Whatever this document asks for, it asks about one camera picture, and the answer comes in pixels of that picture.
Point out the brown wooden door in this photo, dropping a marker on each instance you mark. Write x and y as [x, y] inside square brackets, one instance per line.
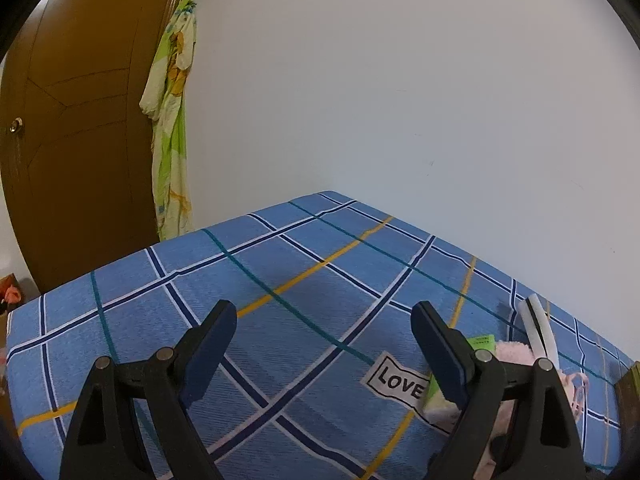
[77, 179]

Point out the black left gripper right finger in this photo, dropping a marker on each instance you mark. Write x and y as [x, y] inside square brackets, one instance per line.
[500, 399]

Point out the green yellow hanging cloth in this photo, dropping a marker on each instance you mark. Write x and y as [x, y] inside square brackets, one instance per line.
[163, 102]

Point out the blue plaid tablecloth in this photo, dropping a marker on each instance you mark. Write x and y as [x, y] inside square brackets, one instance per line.
[323, 377]

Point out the green paper tag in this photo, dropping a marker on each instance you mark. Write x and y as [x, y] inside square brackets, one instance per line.
[434, 394]

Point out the pink socks bundle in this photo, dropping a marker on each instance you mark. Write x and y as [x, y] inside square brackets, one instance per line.
[510, 384]

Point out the brass door knob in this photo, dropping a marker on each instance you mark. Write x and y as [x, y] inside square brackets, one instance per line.
[16, 126]

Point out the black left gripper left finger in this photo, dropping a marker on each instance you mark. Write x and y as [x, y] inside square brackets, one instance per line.
[105, 440]

